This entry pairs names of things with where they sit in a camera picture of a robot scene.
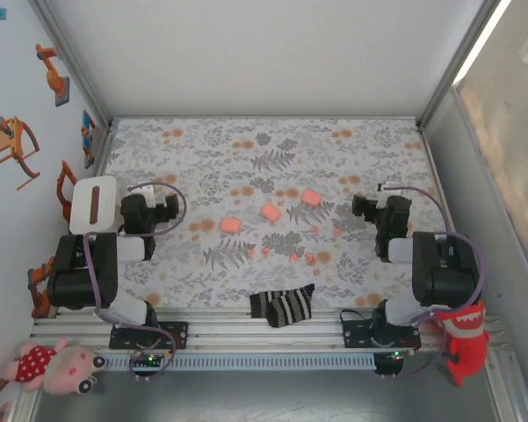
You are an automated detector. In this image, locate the white tissue box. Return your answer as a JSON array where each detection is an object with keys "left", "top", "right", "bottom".
[{"left": 69, "top": 175, "right": 119, "bottom": 236}]

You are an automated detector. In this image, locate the floral patterned table mat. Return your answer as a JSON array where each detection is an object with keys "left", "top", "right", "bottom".
[{"left": 99, "top": 117, "right": 450, "bottom": 309}]

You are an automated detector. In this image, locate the black striped sock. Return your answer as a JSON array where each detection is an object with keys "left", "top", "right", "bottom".
[{"left": 249, "top": 283, "right": 316, "bottom": 329}]

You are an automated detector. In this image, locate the small circuit board with LED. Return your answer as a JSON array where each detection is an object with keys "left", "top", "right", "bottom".
[
  {"left": 375, "top": 350, "right": 408, "bottom": 375},
  {"left": 131, "top": 351, "right": 168, "bottom": 369}
]

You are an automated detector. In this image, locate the red shark plush toy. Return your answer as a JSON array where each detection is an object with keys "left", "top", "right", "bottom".
[{"left": 434, "top": 300, "right": 491, "bottom": 388}]

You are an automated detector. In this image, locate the pink pig plush toy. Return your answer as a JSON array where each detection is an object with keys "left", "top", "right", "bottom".
[{"left": 0, "top": 337, "right": 107, "bottom": 396}]

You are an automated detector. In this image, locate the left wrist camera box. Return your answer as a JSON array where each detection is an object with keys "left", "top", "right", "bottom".
[{"left": 126, "top": 184, "right": 156, "bottom": 207}]

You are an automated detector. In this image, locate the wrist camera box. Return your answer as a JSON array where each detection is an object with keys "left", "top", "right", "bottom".
[
  {"left": 376, "top": 182, "right": 401, "bottom": 207},
  {"left": 126, "top": 184, "right": 156, "bottom": 207}
]

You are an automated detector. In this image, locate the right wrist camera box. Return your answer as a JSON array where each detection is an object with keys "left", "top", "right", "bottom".
[{"left": 376, "top": 182, "right": 401, "bottom": 207}]

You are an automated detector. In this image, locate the blue gantry wall sticker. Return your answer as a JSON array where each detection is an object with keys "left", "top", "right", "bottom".
[{"left": 81, "top": 109, "right": 98, "bottom": 171}]

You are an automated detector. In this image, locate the orange grey robot wall sticker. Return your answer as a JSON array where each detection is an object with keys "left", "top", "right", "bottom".
[{"left": 26, "top": 256, "right": 58, "bottom": 318}]

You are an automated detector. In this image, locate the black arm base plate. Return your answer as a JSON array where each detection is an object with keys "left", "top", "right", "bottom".
[
  {"left": 341, "top": 319, "right": 423, "bottom": 352},
  {"left": 108, "top": 320, "right": 190, "bottom": 352}
]

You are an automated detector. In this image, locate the orange claw gripper wall sticker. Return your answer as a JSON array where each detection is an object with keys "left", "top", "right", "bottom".
[{"left": 0, "top": 115, "right": 42, "bottom": 191}]

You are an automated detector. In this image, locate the aluminium slotted base frame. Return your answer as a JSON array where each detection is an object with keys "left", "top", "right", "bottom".
[{"left": 29, "top": 306, "right": 513, "bottom": 353}]

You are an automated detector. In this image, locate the aluminium corner post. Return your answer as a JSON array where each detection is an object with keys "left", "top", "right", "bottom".
[
  {"left": 415, "top": 0, "right": 515, "bottom": 131},
  {"left": 28, "top": 0, "right": 115, "bottom": 133}
]

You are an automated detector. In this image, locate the aluminium rear rail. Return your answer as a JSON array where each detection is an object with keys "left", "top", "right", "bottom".
[{"left": 109, "top": 114, "right": 423, "bottom": 123}]

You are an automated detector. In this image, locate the white slotted cable duct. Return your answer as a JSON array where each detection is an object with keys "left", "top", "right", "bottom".
[{"left": 101, "top": 353, "right": 378, "bottom": 372}]

